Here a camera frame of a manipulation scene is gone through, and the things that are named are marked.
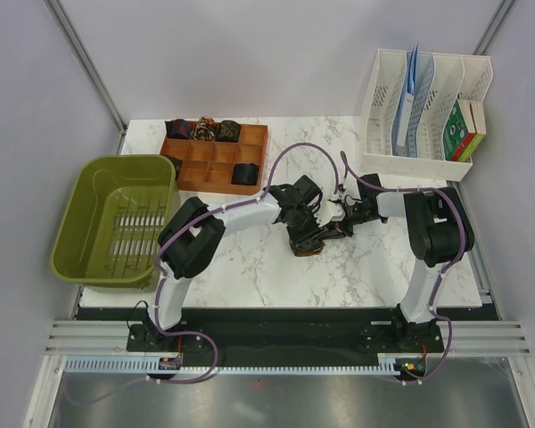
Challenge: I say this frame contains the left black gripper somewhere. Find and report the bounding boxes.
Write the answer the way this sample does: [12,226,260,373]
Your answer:
[286,207,327,253]

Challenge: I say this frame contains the floral brown green tie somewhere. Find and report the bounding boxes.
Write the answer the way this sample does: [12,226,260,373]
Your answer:
[289,239,325,257]

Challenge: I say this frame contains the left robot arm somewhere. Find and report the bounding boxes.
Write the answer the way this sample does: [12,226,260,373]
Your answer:
[146,176,325,350]

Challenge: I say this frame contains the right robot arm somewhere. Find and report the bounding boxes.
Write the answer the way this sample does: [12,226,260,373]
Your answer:
[357,174,474,351]

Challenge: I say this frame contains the wooden compartment tray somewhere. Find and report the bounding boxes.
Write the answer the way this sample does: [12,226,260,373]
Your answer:
[160,123,268,195]

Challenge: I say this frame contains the rolled dark gold tie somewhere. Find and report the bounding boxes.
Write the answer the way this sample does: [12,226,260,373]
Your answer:
[216,119,241,143]

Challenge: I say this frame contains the green white book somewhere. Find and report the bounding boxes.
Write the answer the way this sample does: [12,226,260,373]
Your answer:
[442,99,475,161]

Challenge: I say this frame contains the rolled multicolour patterned tie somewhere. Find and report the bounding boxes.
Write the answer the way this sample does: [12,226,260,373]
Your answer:
[192,116,218,141]

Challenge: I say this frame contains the red spine book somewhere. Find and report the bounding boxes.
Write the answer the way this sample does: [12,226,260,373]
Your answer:
[458,101,487,162]

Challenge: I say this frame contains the rolled navy red tie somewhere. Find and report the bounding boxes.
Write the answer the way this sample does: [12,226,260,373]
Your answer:
[165,119,192,140]

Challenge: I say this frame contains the blue paper folder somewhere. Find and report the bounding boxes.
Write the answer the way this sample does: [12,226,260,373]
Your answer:
[391,44,435,158]

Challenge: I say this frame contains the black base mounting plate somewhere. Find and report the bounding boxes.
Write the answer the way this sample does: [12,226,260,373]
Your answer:
[127,309,444,366]

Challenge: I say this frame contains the white plastic file organizer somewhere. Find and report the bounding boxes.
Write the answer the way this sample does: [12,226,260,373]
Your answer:
[358,49,493,182]

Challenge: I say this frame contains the olive green plastic basket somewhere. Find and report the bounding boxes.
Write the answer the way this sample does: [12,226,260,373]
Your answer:
[50,154,180,289]

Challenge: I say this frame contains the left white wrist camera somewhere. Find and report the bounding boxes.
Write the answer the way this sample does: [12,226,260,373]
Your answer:
[315,200,345,226]

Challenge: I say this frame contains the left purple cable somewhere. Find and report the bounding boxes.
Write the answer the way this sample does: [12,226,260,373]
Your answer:
[62,142,342,405]

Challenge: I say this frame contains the purple cable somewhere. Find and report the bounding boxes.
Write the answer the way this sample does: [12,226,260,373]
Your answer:
[62,142,342,405]
[341,151,467,387]

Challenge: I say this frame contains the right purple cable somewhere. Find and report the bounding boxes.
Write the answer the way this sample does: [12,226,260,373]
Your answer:
[341,151,467,387]

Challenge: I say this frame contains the aluminium rail frame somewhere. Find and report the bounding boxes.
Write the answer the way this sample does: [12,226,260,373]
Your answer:
[21,318,535,428]

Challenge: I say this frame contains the white slotted cable duct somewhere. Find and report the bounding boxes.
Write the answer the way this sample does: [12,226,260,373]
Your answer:
[63,354,403,375]

